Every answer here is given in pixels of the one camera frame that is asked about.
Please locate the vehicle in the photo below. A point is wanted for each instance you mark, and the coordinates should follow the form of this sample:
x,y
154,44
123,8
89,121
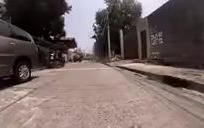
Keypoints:
x,y
77,57

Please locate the grey concrete road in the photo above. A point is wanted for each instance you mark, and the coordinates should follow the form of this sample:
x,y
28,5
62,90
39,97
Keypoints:
x,y
90,100

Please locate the canopy roof shelter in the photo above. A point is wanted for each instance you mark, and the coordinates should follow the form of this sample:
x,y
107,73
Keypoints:
x,y
65,42

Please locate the motorcycle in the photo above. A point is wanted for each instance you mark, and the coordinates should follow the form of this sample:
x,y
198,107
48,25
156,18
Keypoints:
x,y
58,60

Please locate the tall green trees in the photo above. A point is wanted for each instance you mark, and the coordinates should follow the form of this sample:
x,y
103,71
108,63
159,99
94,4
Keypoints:
x,y
123,13

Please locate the raised concrete sidewalk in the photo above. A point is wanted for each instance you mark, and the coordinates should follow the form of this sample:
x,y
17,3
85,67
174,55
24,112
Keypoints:
x,y
166,70

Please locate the concrete kerb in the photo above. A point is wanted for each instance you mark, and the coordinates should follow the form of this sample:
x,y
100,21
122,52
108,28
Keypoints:
x,y
170,80

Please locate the dark trees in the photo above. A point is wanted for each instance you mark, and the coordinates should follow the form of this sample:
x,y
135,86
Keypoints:
x,y
36,16

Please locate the grey car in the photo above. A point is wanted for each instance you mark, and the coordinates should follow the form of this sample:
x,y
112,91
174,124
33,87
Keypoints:
x,y
6,53

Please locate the gate wall with pale posts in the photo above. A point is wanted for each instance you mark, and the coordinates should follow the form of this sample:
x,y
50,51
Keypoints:
x,y
131,43

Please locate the dark building wall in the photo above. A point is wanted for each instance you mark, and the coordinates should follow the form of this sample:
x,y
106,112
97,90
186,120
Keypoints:
x,y
183,33

